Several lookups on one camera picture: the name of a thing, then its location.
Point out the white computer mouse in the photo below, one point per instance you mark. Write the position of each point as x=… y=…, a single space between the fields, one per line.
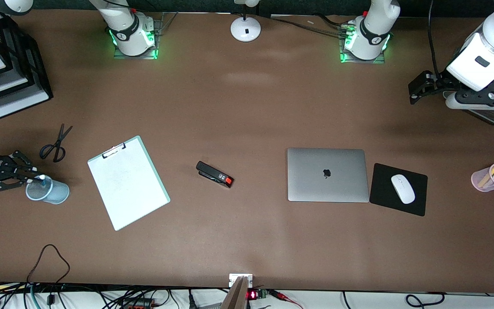
x=402 y=189

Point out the black scissors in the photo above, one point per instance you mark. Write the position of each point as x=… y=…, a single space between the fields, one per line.
x=59 y=141

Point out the blue mesh pen cup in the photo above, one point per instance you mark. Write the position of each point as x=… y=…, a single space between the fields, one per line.
x=56 y=192

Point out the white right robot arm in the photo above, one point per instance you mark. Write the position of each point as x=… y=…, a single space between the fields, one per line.
x=122 y=30

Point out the small white box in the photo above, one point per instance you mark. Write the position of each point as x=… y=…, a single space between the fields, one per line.
x=234 y=278

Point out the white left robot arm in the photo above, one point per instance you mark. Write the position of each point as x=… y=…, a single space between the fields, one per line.
x=371 y=30

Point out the wooden beam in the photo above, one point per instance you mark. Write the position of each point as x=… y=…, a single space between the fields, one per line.
x=236 y=296

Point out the black stapler with orange tip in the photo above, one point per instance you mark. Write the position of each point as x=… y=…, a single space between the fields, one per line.
x=212 y=173

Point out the red display circuit board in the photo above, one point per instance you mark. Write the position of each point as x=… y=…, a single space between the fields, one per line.
x=253 y=295

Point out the white round-base stand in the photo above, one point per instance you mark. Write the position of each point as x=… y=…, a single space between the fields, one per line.
x=245 y=29

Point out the black mesh desk tray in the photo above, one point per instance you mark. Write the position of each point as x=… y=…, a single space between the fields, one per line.
x=493 y=116

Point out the mint green clipboard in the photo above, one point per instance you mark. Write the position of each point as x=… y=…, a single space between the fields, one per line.
x=155 y=171

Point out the black mouse pad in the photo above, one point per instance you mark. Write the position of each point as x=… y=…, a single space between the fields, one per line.
x=384 y=193

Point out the silver laptop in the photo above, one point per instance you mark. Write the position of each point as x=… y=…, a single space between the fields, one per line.
x=307 y=180

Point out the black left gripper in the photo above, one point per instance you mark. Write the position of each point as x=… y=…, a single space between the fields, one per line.
x=443 y=81

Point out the black stacked document tray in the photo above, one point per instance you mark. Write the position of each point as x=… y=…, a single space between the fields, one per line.
x=37 y=73

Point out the yellow marker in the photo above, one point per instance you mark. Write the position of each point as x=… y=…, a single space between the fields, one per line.
x=489 y=174

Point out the black device with orange connectors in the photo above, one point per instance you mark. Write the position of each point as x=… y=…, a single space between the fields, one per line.
x=140 y=303

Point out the blue marker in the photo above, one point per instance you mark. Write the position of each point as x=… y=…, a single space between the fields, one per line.
x=41 y=177

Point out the white paper sheet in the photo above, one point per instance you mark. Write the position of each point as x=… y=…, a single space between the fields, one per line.
x=131 y=189

